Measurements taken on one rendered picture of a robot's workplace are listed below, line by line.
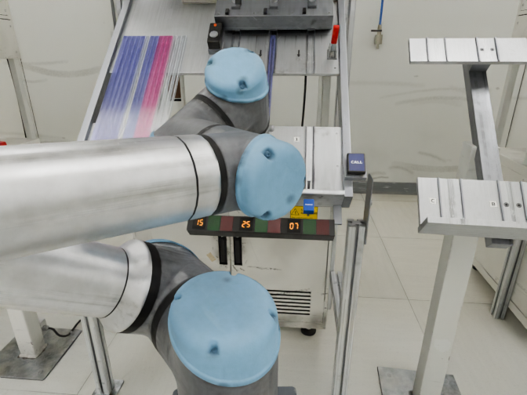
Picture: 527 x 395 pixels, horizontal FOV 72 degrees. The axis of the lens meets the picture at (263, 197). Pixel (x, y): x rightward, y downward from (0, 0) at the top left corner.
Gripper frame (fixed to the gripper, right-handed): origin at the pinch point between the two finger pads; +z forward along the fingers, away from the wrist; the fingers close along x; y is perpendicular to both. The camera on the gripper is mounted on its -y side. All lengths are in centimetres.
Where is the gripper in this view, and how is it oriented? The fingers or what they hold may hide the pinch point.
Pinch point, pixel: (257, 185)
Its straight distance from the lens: 76.1
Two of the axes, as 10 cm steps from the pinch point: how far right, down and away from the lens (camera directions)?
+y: -0.6, 9.0, -4.3
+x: 10.0, 0.3, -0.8
